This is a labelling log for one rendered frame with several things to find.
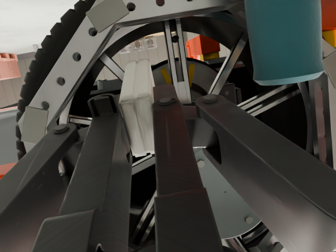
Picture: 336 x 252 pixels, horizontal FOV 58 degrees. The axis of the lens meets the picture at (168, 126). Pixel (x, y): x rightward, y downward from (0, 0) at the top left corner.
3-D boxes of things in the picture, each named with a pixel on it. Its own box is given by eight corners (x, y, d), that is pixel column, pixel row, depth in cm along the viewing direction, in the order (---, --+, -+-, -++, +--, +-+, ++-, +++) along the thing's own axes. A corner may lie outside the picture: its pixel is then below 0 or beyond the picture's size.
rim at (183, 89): (60, 40, 74) (100, 225, 85) (26, 28, 52) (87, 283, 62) (258, 11, 78) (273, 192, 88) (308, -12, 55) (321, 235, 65)
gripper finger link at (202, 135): (154, 127, 12) (228, 113, 12) (151, 86, 17) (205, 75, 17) (161, 158, 13) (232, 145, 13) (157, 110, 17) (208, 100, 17)
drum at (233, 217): (149, 117, 55) (162, 189, 58) (156, 148, 34) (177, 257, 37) (224, 103, 56) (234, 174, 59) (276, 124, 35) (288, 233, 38)
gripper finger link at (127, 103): (148, 156, 15) (133, 159, 15) (147, 101, 21) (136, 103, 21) (134, 98, 13) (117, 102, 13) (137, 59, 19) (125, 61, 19)
